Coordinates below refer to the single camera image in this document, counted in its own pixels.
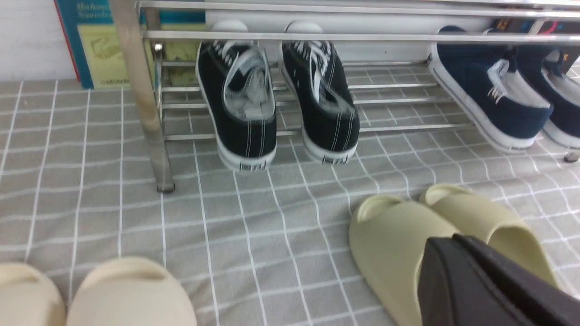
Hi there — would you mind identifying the left navy blue sneaker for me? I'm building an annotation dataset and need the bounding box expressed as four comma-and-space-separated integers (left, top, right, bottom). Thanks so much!
427, 43, 553, 154

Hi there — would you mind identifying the grey checked tablecloth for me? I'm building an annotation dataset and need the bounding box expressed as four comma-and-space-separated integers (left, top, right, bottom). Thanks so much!
0, 80, 579, 326

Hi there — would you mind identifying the right navy blue sneaker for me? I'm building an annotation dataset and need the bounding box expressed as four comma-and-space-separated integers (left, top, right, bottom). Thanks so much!
514, 43, 580, 150

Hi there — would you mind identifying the black computer vision book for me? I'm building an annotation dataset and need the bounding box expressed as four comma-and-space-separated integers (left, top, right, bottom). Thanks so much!
492, 17, 580, 68

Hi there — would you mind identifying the right olive green slipper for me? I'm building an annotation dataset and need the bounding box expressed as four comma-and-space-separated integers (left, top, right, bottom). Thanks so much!
419, 184, 560, 288

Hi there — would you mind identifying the teal and yellow book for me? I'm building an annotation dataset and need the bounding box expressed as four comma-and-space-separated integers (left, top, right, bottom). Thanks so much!
54, 0, 206, 89

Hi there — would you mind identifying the right cream slipper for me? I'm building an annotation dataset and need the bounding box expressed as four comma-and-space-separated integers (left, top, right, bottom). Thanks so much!
66, 257, 197, 326

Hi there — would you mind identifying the navy blue sneaker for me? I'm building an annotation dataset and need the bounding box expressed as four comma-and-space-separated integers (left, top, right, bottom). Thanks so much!
427, 43, 553, 154
514, 43, 580, 150

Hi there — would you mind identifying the cream slipper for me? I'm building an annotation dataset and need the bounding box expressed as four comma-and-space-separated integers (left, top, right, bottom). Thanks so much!
66, 257, 197, 326
0, 262, 67, 326

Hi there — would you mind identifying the black canvas sneaker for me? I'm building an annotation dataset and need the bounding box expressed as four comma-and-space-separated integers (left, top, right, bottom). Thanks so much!
278, 40, 360, 165
195, 39, 277, 173

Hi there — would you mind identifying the stainless steel shoe rack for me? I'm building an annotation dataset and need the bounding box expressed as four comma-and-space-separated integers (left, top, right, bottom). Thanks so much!
110, 0, 579, 193

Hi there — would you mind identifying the olive green slipper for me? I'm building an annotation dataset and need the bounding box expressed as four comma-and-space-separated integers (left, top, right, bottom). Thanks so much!
419, 184, 560, 288
348, 195, 458, 326

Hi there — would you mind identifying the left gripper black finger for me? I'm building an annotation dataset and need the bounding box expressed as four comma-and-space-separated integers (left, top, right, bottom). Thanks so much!
417, 234, 580, 326

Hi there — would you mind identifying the left cream slipper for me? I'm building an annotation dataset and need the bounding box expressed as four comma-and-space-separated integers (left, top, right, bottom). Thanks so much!
0, 262, 67, 326

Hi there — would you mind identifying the left olive green slipper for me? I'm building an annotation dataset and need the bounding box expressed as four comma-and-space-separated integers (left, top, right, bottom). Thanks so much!
348, 195, 458, 326

